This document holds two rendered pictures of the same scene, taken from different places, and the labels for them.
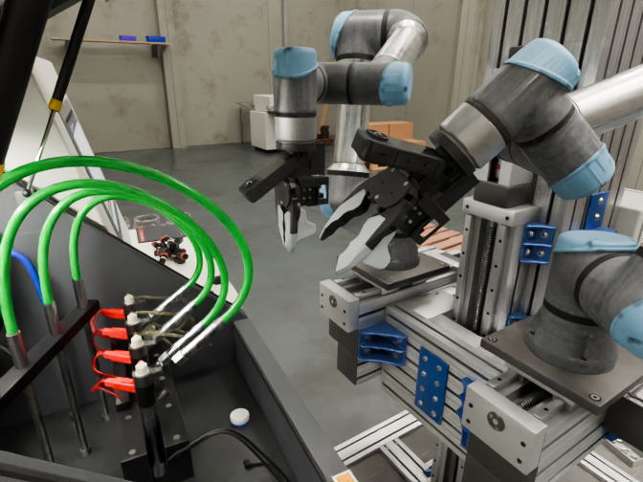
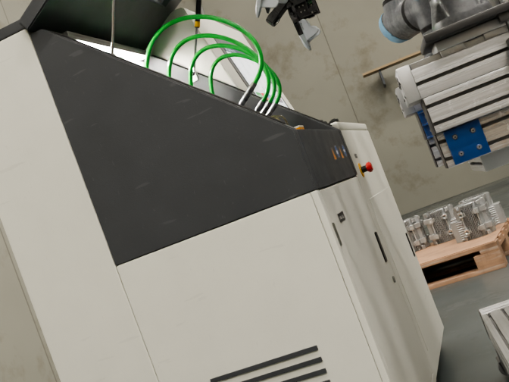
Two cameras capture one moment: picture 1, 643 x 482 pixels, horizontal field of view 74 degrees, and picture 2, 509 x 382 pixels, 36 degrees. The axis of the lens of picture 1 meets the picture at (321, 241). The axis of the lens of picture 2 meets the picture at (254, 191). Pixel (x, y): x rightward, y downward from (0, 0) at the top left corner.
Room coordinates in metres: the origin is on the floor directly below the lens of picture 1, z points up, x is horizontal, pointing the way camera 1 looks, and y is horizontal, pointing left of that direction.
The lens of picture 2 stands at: (-1.12, -1.30, 0.79)
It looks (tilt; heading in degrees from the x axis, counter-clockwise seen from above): 2 degrees up; 43
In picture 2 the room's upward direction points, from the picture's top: 21 degrees counter-clockwise
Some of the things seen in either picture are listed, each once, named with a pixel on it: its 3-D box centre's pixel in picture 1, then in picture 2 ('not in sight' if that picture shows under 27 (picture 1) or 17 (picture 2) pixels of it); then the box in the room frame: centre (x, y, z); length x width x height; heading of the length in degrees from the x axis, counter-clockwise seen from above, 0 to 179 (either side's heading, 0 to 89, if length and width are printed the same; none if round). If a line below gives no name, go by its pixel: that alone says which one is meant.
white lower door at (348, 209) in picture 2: not in sight; (382, 294); (0.65, 0.04, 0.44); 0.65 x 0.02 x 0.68; 27
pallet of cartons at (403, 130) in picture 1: (388, 143); not in sight; (8.07, -1.22, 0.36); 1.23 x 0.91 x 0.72; 122
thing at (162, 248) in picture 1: (170, 246); not in sight; (1.26, 0.47, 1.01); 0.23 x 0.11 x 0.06; 27
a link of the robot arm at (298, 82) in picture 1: (296, 82); not in sight; (0.79, 0.05, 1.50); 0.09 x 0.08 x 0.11; 162
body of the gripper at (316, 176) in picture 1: (299, 174); (298, 0); (0.79, 0.04, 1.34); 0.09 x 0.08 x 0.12; 117
